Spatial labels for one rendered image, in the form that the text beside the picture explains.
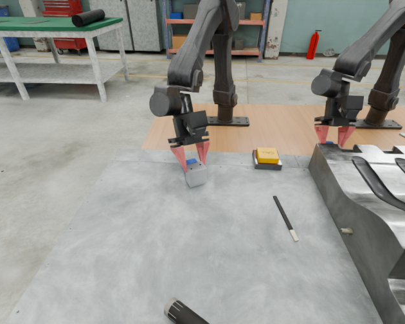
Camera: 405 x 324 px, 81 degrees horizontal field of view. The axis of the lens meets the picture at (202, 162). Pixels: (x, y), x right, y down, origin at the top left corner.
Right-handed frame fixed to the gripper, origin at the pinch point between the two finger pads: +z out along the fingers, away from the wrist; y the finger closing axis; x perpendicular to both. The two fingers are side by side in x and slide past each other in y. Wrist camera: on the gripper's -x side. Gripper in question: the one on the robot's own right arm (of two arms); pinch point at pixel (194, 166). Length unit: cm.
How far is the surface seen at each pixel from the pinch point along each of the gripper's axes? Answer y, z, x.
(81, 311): -31.0, 16.1, -18.6
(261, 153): 21.9, 1.1, -0.6
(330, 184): 27.3, 9.6, -19.6
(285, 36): 383, -163, 368
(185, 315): -15.5, 17.3, -28.5
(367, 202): 24.9, 10.9, -30.1
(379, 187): 34.1, 10.9, -26.7
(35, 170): -84, -2, 176
